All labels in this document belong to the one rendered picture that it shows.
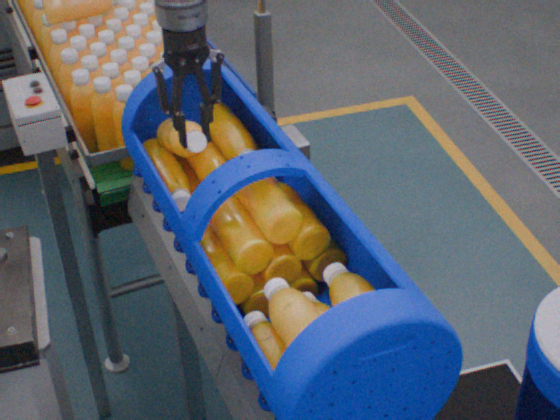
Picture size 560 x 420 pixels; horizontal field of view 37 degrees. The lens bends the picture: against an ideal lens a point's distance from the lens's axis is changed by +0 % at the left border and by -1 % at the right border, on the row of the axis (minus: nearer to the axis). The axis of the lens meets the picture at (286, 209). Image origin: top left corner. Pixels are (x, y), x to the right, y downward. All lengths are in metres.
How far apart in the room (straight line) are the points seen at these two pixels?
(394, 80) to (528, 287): 1.60
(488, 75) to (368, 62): 0.62
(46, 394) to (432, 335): 0.76
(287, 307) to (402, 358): 0.20
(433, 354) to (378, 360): 0.09
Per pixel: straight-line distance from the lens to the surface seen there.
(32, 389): 1.60
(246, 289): 1.46
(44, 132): 1.99
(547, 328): 1.46
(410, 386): 1.26
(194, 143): 1.59
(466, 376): 2.58
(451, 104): 4.17
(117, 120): 2.01
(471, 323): 2.95
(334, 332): 1.14
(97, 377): 2.59
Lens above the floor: 2.02
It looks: 36 degrees down
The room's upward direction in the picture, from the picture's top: 2 degrees counter-clockwise
